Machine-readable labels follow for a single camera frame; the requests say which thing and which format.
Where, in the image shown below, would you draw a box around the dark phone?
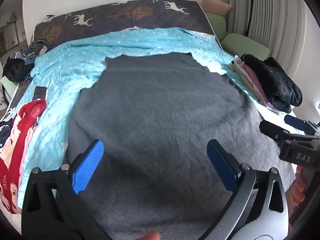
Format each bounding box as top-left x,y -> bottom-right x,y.
33,86 -> 48,102

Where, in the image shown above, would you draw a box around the person's left hand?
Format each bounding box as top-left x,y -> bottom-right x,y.
135,224 -> 161,240

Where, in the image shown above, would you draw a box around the dark deer print blanket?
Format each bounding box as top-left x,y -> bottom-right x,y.
0,0 -> 215,130

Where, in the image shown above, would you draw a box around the red patterned garment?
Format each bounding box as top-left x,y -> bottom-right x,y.
0,99 -> 47,214

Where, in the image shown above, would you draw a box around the framed wall picture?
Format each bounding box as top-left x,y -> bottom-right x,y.
0,11 -> 21,55

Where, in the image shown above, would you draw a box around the pink pillow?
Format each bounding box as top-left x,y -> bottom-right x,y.
200,0 -> 233,15

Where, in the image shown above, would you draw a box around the small green pillow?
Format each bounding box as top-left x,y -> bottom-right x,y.
206,13 -> 227,37

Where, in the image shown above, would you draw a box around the grey sweater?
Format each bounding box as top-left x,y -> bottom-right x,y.
65,51 -> 297,240

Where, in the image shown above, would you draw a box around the beige folded garment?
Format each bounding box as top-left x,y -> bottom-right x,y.
229,59 -> 260,102

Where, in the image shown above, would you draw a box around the person's right hand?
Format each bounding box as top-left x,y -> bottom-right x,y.
291,166 -> 307,205

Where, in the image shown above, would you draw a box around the light blue star quilt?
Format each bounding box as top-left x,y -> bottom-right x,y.
17,27 -> 303,203

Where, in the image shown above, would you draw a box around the stack of folded clothes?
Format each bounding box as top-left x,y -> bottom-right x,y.
242,54 -> 303,113

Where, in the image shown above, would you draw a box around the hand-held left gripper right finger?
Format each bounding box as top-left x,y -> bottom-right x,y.
200,139 -> 289,240

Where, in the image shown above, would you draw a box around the large green pillow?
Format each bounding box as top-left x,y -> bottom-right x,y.
221,32 -> 271,61

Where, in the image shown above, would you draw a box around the grey striped crumpled clothes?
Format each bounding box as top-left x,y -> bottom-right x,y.
24,39 -> 48,61

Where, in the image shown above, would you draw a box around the black crumpled garment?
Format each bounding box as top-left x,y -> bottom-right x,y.
3,57 -> 33,83

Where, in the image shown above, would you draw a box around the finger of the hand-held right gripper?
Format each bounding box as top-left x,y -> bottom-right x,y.
259,121 -> 320,143
284,114 -> 320,137

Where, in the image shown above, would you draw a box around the pink folded garment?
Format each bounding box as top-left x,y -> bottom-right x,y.
237,60 -> 269,105

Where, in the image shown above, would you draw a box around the white curtain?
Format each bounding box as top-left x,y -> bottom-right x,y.
221,0 -> 308,78

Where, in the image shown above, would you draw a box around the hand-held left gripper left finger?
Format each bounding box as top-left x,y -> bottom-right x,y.
21,139 -> 113,240

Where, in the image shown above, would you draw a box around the black floor lamp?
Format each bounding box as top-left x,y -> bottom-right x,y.
244,0 -> 260,37

